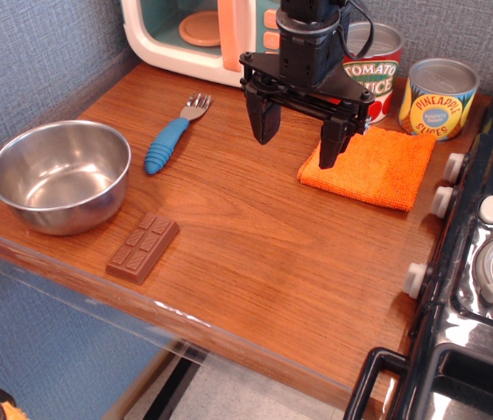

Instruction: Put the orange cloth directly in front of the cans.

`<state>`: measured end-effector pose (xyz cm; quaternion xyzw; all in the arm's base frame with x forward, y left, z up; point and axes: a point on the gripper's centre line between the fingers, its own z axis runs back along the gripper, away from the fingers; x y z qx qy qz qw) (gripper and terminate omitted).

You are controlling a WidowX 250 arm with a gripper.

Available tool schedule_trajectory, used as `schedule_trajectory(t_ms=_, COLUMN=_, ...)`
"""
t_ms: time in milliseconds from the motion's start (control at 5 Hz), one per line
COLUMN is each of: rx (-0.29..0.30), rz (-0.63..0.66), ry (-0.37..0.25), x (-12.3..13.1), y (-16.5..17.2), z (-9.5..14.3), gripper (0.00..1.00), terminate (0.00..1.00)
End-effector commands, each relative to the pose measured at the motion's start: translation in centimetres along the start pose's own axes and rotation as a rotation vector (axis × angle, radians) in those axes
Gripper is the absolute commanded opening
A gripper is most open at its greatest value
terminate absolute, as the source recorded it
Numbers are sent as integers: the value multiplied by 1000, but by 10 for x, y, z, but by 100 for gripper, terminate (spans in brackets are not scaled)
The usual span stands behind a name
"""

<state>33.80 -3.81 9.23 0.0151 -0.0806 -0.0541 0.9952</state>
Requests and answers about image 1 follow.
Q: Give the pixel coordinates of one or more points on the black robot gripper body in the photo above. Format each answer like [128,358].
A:
[308,64]

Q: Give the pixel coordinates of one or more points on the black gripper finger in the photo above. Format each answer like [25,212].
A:
[264,113]
[335,135]

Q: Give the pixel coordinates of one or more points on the orange cloth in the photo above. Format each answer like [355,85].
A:
[382,167]

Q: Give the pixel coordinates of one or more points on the tomato sauce can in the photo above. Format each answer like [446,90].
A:
[377,71]

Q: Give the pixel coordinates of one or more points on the toy microwave oven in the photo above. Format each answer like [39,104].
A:
[200,39]

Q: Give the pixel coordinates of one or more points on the pineapple slices can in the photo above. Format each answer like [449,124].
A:
[438,96]

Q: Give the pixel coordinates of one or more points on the white stove knob top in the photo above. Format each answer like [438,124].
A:
[453,167]

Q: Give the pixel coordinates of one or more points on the white stove knob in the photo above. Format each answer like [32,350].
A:
[453,167]
[414,278]
[441,201]

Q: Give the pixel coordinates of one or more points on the white stove knob middle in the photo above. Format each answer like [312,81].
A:
[441,201]

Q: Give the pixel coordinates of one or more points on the white stove knob bottom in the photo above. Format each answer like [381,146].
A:
[414,278]

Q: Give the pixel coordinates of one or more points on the toy chocolate bar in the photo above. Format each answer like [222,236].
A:
[142,248]

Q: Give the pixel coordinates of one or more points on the stainless steel bowl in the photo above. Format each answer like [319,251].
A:
[65,178]

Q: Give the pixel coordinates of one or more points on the black toy stove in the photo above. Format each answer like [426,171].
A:
[448,373]

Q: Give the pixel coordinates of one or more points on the blue handled fork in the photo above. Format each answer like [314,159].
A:
[162,147]

